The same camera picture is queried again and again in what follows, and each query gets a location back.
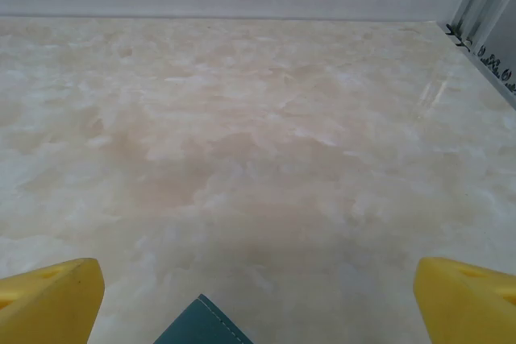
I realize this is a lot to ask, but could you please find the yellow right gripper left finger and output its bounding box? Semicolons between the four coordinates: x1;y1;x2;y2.
0;257;106;344

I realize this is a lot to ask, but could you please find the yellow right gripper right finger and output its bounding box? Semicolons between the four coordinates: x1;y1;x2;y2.
414;255;516;344

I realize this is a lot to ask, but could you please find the teal leather card holder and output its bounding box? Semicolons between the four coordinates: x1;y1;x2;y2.
152;293;255;344

